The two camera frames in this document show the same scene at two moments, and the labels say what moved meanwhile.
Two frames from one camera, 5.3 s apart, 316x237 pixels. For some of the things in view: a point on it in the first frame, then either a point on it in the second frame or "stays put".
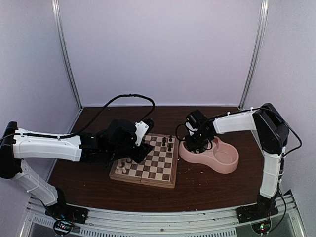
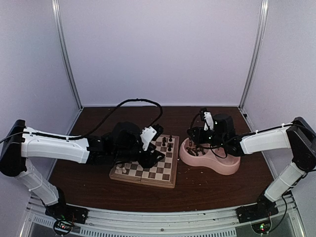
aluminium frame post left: x=56 y=3 stays put
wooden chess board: x=159 y=168 stays put
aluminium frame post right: x=256 y=53 stays put
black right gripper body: x=198 y=141 -> x=217 y=139
